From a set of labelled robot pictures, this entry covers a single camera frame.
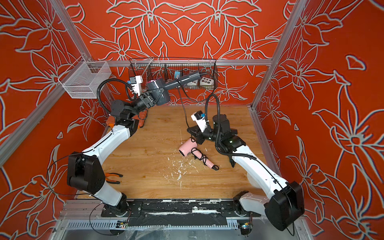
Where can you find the white power strip cube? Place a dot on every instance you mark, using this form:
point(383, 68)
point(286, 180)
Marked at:
point(206, 82)

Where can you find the white mesh wall basket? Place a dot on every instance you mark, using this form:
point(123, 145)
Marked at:
point(83, 80)

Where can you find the black wire wall basket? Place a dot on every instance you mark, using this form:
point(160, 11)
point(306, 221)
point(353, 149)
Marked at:
point(170, 68)

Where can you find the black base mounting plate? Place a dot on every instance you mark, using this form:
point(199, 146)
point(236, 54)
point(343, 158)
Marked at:
point(182, 213)

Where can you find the black magenta hair dryer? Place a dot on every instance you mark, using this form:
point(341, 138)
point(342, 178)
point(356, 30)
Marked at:
point(171, 85)

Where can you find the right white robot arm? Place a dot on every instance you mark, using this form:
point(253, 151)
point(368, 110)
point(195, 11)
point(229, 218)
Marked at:
point(284, 201)

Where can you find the aluminium frame rail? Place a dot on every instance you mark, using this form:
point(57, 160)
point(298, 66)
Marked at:
point(219, 63)

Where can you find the orange handled pliers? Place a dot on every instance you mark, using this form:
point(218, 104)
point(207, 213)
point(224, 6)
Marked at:
point(111, 178)

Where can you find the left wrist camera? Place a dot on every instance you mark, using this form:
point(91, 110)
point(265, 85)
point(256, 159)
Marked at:
point(136, 83)

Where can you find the blue white small box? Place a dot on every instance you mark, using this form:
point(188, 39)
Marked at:
point(178, 75)

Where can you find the dark green hair dryer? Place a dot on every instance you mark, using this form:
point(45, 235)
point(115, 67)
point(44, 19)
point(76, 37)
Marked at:
point(232, 162)

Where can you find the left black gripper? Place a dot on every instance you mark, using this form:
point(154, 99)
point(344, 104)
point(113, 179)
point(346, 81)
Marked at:
point(145, 101)

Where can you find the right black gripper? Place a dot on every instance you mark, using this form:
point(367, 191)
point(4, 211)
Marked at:
point(197, 131)

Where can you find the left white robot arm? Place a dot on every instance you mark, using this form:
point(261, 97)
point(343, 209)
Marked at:
point(85, 169)

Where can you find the pink hair dryer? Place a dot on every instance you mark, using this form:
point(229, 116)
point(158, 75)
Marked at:
point(191, 147)

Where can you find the orange plastic tool case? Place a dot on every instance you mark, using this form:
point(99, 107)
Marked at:
point(141, 117)

